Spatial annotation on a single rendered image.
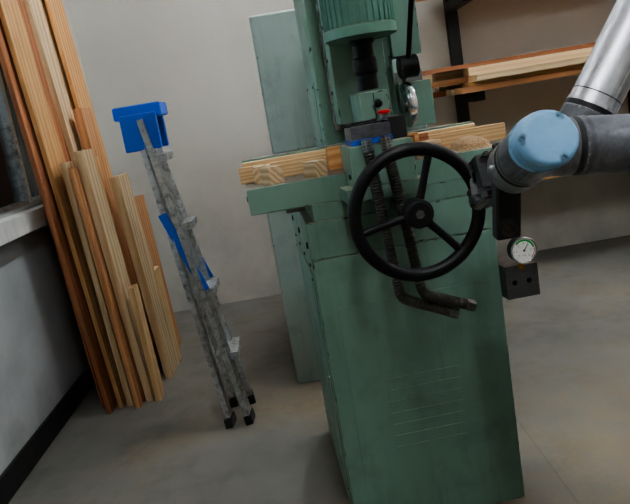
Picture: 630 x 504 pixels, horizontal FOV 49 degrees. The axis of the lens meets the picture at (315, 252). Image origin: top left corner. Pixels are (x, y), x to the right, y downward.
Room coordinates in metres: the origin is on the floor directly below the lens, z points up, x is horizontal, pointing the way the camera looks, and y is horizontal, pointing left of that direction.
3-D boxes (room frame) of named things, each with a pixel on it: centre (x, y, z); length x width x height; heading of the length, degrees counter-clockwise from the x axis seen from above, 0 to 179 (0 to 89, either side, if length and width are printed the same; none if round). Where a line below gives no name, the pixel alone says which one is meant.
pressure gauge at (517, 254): (1.55, -0.47, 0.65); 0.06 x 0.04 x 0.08; 94
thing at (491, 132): (1.74, -0.19, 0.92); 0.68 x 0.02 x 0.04; 94
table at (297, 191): (1.63, -0.17, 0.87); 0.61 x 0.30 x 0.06; 94
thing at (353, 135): (1.54, -0.18, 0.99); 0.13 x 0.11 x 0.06; 94
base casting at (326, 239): (1.86, -0.19, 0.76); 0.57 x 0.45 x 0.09; 4
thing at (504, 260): (1.62, -0.47, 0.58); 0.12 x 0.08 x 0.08; 4
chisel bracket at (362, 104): (1.76, -0.20, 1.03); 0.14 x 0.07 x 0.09; 4
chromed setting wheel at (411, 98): (1.88, -0.31, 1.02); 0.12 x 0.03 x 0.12; 4
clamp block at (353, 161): (1.55, -0.17, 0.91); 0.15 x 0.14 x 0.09; 94
